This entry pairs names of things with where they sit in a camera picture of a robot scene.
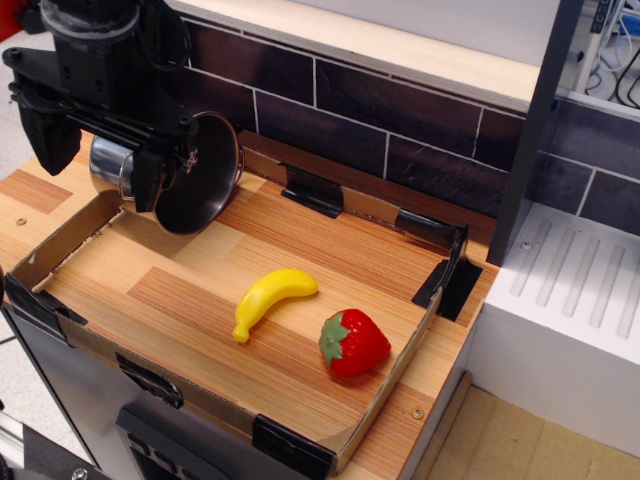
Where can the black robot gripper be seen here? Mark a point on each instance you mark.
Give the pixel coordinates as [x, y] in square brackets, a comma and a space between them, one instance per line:
[104, 75]

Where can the shiny metal pot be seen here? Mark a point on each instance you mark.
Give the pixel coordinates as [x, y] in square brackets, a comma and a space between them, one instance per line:
[191, 197]

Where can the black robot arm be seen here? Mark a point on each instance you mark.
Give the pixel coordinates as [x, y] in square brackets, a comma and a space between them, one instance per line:
[105, 76]

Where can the cardboard fence with black tape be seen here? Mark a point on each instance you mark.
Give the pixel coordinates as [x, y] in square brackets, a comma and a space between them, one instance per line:
[131, 325]

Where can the yellow toy banana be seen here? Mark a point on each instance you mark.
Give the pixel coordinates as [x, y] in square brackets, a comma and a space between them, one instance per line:
[265, 293]

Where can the red toy strawberry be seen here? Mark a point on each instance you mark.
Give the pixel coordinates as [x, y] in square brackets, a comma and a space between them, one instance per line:
[351, 343]

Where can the brass screw right front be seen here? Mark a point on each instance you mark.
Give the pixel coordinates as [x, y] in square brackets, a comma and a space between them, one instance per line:
[417, 413]

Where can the white toy sink drainboard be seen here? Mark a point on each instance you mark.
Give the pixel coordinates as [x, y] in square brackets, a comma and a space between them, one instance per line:
[558, 334]

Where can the dark grey vertical post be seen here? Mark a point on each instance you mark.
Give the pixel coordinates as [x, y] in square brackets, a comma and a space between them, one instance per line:
[514, 206]

